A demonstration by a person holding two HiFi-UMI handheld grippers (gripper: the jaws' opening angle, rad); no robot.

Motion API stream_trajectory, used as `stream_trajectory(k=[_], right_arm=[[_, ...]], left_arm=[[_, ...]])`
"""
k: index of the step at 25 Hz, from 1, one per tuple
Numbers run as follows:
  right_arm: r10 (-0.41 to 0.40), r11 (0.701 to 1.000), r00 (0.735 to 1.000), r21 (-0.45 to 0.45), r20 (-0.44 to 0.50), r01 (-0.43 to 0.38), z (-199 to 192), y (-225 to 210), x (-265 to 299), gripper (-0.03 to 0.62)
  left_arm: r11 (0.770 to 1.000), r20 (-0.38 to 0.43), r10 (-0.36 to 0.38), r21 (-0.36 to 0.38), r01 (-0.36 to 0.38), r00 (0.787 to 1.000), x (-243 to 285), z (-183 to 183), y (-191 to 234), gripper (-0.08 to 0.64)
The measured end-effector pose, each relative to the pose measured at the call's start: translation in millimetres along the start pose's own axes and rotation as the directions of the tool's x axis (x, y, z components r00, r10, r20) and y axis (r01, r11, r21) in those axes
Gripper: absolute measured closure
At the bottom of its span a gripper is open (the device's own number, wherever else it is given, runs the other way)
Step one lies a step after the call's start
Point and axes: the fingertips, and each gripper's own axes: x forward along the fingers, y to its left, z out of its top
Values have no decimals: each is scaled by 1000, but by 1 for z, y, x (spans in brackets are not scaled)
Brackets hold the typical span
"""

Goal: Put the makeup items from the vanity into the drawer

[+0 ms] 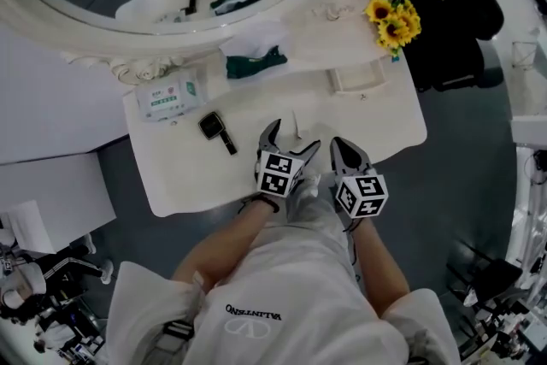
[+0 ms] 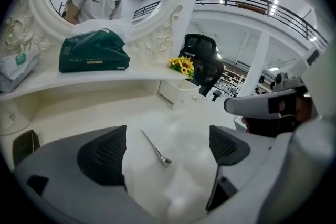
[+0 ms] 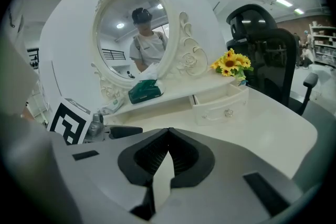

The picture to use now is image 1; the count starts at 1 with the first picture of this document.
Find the white green wet wipes pack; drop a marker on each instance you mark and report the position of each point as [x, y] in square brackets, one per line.
[168, 96]

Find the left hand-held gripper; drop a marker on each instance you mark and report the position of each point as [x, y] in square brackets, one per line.
[278, 175]

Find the white ornate dressing table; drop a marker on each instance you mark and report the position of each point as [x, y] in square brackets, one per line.
[192, 175]

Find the person's right forearm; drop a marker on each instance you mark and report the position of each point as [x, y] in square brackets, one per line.
[378, 265]

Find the yellow sunflower bouquet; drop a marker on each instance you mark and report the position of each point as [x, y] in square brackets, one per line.
[395, 27]

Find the white low cabinet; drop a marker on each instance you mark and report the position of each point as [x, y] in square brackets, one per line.
[64, 192]

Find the black folding chair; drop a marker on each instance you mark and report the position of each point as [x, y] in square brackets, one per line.
[495, 278]

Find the person's right white shoe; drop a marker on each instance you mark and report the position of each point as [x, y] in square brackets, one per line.
[309, 183]

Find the black office chair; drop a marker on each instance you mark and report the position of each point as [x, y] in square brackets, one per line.
[448, 13]

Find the white drawer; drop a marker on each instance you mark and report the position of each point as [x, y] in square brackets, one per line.
[357, 74]

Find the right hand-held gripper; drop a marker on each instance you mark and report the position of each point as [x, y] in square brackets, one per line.
[363, 196]

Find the thin white stick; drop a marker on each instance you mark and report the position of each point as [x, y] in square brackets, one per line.
[295, 124]

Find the person's white shirt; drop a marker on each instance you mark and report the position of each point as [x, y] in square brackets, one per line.
[278, 278]

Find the person's light trousers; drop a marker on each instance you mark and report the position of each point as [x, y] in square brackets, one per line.
[316, 213]

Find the person's left forearm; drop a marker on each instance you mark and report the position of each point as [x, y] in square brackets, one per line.
[226, 243]

